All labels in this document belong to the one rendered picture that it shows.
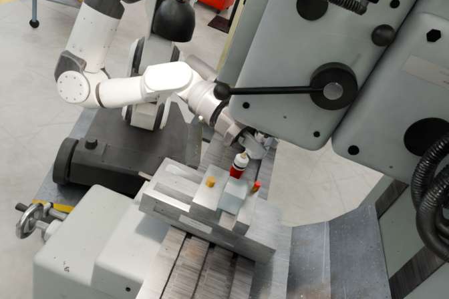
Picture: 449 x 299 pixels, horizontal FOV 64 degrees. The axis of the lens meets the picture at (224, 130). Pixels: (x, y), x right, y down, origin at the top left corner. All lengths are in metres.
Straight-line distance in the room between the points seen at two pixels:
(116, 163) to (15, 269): 0.70
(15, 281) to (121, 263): 1.01
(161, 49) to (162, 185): 0.58
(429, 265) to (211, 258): 0.46
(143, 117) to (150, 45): 0.40
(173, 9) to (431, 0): 0.38
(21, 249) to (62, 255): 0.91
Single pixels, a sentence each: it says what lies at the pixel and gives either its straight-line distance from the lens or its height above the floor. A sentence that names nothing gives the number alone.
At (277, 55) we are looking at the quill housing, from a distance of 0.57.
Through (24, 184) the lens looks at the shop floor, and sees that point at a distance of 2.25.
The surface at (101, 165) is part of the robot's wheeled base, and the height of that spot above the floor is 0.58.
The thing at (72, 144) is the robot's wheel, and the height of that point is 0.60.
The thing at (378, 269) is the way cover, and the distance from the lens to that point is 0.92.
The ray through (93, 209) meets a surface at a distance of 1.19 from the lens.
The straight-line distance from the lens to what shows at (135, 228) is 1.01.
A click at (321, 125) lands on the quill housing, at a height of 1.38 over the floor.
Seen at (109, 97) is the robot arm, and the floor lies 1.16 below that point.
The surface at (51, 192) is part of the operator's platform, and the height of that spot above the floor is 0.40.
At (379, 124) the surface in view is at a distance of 0.60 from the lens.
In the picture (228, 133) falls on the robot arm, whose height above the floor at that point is 1.24.
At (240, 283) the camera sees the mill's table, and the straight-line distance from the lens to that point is 0.90.
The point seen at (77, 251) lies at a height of 0.73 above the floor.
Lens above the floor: 1.66
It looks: 34 degrees down
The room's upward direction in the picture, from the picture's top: 22 degrees clockwise
